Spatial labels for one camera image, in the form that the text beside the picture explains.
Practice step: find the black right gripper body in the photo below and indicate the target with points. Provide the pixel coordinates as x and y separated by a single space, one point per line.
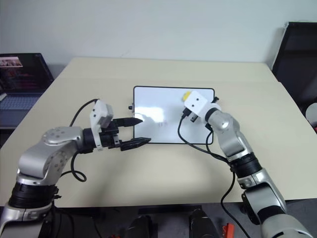
193 117

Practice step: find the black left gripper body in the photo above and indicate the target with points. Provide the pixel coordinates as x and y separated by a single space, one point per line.
109 138

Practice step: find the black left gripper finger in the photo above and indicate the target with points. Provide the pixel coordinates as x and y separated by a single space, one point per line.
135 143
130 121

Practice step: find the yellow eraser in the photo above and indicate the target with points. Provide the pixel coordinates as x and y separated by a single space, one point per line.
186 96

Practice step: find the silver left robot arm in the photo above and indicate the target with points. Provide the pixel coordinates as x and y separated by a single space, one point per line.
47 155

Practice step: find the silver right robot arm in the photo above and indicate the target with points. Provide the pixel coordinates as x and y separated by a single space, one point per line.
237 141

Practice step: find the black-framed whiteboard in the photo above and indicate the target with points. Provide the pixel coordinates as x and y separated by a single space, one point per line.
158 104

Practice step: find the dark rounded shape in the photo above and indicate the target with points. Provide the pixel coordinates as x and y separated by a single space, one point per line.
141 226
203 223

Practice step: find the open laptop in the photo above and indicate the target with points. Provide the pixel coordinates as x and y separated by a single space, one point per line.
19 81

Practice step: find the black monitor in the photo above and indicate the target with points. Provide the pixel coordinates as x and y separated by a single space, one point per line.
297 64

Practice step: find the small red object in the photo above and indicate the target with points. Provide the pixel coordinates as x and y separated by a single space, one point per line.
227 230

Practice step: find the grey round object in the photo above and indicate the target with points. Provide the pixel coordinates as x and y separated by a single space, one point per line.
312 112

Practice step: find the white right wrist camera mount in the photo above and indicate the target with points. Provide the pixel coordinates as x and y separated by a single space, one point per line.
196 102

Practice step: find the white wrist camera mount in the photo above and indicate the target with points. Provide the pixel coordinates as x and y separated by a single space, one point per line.
101 111
196 102

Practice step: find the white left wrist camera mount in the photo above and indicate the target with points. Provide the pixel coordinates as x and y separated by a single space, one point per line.
101 111

